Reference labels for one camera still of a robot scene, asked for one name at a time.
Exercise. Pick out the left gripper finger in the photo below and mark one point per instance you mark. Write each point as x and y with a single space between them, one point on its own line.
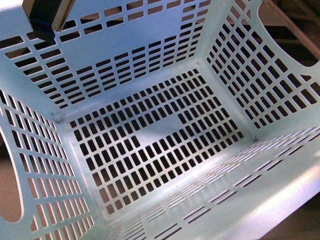
47 16

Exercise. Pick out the light blue plastic basket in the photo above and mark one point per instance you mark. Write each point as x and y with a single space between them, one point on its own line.
159 119

